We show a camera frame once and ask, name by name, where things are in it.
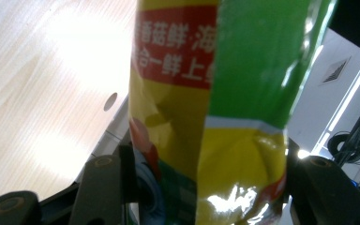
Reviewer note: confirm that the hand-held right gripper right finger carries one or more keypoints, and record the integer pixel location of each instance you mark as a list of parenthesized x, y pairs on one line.
[(325, 193)]

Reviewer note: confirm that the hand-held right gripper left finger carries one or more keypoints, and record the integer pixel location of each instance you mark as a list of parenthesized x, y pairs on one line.
[(100, 187)]

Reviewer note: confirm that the yellow seasoning pouch green cap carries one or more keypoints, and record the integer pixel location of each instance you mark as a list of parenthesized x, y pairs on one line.
[(175, 125)]

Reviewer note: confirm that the ceiling light strip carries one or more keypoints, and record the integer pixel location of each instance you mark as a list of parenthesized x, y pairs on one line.
[(350, 93)]

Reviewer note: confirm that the white ceiling air vent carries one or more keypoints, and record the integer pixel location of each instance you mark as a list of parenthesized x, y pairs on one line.
[(336, 70)]

